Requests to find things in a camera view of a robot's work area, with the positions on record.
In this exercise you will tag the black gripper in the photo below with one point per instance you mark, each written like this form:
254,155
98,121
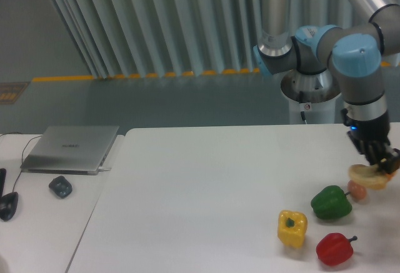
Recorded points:
370,138

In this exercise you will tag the triangular toast bread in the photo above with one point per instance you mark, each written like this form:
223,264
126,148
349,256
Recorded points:
370,177

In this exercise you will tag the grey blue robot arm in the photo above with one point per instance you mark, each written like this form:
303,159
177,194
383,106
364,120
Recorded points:
353,57

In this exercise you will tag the brown egg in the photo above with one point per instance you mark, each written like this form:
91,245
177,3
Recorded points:
357,191

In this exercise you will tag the green bell pepper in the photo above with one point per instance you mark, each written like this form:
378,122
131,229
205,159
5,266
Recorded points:
331,203

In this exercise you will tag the red bell pepper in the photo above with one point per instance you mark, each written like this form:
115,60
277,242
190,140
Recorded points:
335,248

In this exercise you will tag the yellow bell pepper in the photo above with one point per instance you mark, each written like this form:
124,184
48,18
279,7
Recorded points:
292,227

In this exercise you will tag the white usb plug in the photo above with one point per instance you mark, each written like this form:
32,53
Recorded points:
104,169

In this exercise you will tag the dark grey small tray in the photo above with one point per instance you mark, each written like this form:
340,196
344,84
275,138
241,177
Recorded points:
61,187

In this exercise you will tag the silver laptop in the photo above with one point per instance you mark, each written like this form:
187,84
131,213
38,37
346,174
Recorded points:
71,150

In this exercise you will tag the black computer mouse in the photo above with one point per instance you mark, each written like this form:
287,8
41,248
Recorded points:
9,203

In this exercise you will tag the black handheld device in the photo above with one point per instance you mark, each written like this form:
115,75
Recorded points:
3,173

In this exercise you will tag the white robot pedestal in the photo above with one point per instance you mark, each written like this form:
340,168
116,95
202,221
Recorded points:
311,98

